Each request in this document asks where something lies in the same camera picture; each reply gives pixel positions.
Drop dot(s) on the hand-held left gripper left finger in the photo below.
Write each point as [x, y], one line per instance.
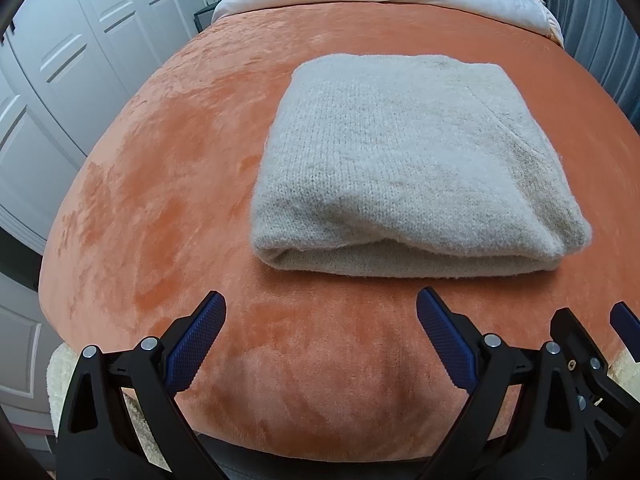
[197, 345]

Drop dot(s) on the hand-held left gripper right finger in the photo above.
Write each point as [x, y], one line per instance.
[447, 347]

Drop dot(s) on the grey curtain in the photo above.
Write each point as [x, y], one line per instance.
[595, 25]

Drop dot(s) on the white wardrobe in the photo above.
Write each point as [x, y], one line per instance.
[65, 85]

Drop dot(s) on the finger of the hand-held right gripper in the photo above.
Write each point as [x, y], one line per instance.
[627, 322]
[570, 327]

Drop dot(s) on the orange plush blanket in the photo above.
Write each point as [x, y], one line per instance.
[165, 200]

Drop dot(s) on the beige knit sweater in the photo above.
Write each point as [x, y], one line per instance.
[400, 160]

